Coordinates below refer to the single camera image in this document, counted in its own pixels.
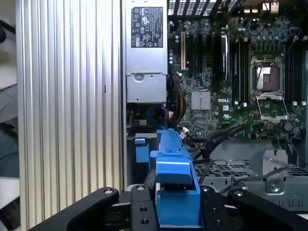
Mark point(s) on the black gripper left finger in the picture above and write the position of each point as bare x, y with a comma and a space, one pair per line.
91, 207

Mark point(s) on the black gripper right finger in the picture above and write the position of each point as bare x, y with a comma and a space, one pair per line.
260, 211

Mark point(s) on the blue disk carrier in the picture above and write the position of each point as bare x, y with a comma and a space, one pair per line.
176, 168

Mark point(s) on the perforated metal disk bay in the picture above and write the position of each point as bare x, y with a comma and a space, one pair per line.
274, 166

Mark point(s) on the black RAM slot bank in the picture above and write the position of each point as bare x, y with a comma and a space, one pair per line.
294, 72
240, 72

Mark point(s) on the white expansion slot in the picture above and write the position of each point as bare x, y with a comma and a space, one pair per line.
183, 50

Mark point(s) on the blue case latch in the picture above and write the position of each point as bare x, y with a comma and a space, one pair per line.
141, 150

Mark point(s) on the green Dell motherboard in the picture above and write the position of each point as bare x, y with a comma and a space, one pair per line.
204, 120

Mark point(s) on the silver finned chip heatsink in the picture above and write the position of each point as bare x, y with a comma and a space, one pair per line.
201, 100

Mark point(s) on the CPU socket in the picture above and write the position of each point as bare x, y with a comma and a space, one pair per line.
267, 79

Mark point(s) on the black open PC case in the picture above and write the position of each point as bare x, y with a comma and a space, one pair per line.
123, 72

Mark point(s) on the silver power supply with label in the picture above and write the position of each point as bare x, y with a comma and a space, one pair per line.
145, 79

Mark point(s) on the thin metal locking lever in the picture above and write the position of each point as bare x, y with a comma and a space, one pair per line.
261, 69
292, 43

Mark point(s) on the metal socket cover frame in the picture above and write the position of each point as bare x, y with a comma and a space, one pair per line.
272, 96

